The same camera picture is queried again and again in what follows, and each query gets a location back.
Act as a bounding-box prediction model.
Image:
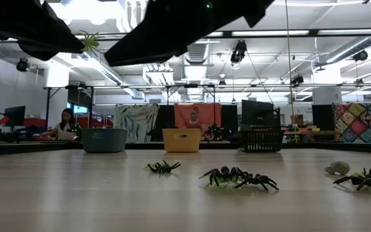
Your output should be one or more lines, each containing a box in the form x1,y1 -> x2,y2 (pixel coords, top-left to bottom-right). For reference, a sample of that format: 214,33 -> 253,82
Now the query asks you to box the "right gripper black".
104,0 -> 216,68

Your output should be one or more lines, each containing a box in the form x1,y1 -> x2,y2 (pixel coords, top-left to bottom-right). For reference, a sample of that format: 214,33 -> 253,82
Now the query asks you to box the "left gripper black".
5,0 -> 85,62

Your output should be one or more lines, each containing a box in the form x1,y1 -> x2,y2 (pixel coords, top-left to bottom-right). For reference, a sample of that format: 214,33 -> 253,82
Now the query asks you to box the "white green patterned cloth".
113,103 -> 160,144

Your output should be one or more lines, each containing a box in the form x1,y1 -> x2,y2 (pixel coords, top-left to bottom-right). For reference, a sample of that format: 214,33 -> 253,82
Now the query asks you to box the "black backdrop panel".
155,104 -> 176,142
221,104 -> 239,135

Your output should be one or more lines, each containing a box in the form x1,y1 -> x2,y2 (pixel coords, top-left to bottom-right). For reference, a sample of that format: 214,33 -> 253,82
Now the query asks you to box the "small black computer monitor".
4,105 -> 27,128

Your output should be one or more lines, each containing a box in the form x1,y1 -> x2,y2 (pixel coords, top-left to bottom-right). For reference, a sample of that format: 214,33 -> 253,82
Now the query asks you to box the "person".
42,108 -> 82,142
182,106 -> 207,130

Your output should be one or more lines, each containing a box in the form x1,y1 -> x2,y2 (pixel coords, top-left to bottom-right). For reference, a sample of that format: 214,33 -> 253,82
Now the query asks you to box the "red cloth backdrop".
174,102 -> 222,130

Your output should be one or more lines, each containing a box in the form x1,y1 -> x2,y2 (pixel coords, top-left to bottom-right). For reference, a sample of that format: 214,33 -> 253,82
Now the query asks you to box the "teal plastic bin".
81,128 -> 129,153

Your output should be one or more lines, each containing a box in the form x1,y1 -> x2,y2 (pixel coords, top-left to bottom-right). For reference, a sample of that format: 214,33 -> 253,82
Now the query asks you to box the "yellow plastic bin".
162,128 -> 202,153

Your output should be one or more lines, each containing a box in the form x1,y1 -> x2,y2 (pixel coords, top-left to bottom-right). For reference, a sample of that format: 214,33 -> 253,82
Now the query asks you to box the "black plastic toy spider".
234,173 -> 280,192
144,160 -> 182,175
332,167 -> 371,195
198,166 -> 249,188

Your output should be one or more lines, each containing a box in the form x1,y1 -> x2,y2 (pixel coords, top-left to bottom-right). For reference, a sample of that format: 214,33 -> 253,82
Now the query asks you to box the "black overhead light bar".
0,28 -> 371,42

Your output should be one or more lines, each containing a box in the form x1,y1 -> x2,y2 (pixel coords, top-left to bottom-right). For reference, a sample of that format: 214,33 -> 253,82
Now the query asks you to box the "large black computer monitor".
241,99 -> 276,127

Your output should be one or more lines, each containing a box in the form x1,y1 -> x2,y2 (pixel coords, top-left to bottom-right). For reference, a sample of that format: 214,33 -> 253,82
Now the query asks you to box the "thin vertical pole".
284,0 -> 298,142

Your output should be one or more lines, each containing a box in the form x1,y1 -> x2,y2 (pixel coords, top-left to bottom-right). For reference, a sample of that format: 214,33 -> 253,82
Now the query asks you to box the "black slotted plastic basket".
239,128 -> 284,154

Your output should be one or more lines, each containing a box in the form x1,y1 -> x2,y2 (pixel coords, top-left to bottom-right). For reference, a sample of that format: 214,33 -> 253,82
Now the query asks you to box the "brown cardboard box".
290,114 -> 305,126

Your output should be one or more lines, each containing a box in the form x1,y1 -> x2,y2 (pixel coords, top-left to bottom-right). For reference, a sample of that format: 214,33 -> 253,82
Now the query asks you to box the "white round column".
312,67 -> 343,106

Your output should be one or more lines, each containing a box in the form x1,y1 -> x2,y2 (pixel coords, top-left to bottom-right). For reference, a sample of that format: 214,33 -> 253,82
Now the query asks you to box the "black upright panel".
311,104 -> 336,131

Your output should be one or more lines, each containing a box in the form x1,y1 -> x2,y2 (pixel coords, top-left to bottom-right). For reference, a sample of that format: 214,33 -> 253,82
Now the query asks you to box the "white plastic toy skull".
324,160 -> 351,176

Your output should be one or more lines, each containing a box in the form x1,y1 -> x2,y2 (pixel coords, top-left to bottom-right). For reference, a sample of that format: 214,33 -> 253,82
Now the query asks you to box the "colourful patchwork quilt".
332,101 -> 371,144

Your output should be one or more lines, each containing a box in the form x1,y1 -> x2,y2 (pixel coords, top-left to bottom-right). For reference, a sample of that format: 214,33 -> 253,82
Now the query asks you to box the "black hanging camera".
290,74 -> 305,87
230,39 -> 248,64
15,57 -> 31,72
352,50 -> 369,62

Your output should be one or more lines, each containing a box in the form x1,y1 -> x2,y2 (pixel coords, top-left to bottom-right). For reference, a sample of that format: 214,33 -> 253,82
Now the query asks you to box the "white rectangular ceiling duct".
53,51 -> 144,99

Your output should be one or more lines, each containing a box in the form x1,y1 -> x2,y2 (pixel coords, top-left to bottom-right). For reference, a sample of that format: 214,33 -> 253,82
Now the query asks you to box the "silver ribbed ceiling duct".
175,40 -> 221,101

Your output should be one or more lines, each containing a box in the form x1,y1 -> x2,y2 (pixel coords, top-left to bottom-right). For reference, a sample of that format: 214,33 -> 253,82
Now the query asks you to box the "black wall screen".
68,87 -> 93,107

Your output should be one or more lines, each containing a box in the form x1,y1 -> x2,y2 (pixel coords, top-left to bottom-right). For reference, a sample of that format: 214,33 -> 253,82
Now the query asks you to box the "grey round ceiling duct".
325,35 -> 371,64

